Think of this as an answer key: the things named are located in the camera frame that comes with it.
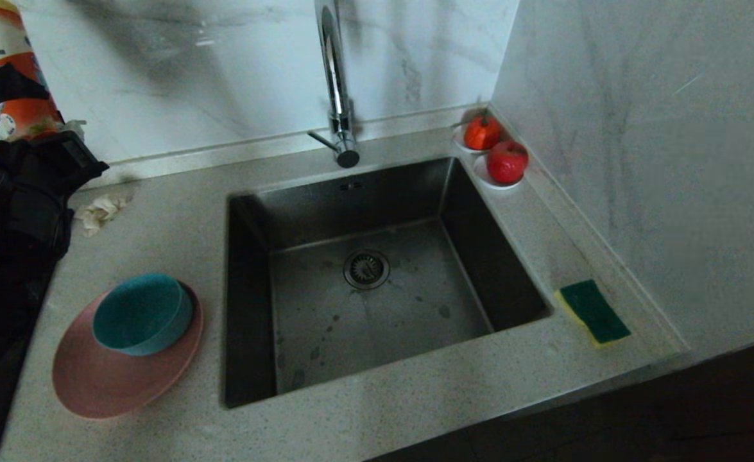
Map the orange detergent bottle yellow cap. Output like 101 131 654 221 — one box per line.
0 0 64 142

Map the chrome faucet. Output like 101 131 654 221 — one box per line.
307 0 361 169

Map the stainless steel sink basin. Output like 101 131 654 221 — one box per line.
221 156 553 409

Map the green and yellow sponge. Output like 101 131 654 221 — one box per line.
555 279 632 347

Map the crumpled beige tissue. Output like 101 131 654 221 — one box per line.
75 194 135 237

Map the teal bowl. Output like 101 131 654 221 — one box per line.
92 273 194 357

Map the pink plate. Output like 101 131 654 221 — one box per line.
51 282 204 420

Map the round metal drain strainer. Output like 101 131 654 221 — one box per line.
343 250 391 290

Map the orange-red tomato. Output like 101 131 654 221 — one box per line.
463 110 502 151

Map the red apple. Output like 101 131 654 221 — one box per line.
486 141 529 185

